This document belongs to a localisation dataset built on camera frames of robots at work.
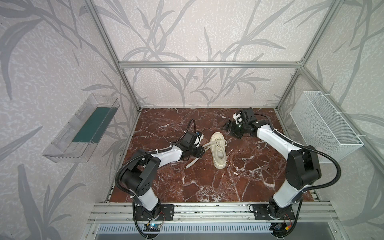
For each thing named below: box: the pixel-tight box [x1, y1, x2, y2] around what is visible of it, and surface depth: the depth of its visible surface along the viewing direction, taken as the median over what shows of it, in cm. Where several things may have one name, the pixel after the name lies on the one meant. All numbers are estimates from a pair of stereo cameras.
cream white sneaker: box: [210, 132, 227, 169], surface depth 91 cm
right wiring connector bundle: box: [269, 219, 293, 232], surface depth 75 cm
